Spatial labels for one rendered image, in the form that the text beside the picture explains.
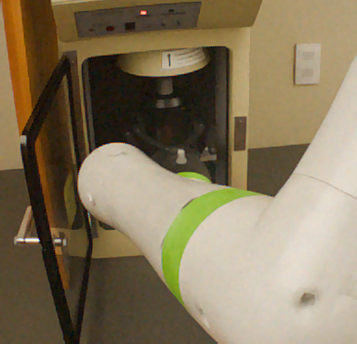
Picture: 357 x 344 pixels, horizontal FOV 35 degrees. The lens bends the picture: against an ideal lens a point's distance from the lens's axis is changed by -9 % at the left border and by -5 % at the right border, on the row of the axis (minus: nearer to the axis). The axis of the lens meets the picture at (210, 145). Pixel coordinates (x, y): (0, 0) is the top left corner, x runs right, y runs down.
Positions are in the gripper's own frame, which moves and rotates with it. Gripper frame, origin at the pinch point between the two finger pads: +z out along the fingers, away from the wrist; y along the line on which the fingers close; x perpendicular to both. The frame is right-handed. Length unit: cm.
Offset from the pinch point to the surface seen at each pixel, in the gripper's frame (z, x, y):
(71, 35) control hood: -10.7, -22.3, 16.0
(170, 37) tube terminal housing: -6.8, -19.0, -0.5
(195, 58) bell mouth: -2.9, -13.5, -5.2
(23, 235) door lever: -33.4, -0.5, 24.6
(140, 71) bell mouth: -4.0, -12.3, 4.6
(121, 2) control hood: -17.2, -28.7, 7.6
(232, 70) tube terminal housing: -6.7, -12.2, -11.1
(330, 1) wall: 36, -14, -46
